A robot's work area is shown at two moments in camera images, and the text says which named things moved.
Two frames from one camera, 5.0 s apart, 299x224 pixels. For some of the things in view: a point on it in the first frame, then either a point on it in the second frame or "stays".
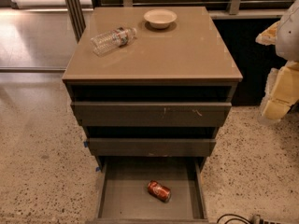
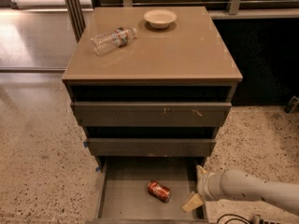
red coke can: x=159 y=190 stays
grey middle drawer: x=151 y=147 stays
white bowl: x=160 y=19 stays
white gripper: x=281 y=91 → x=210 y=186
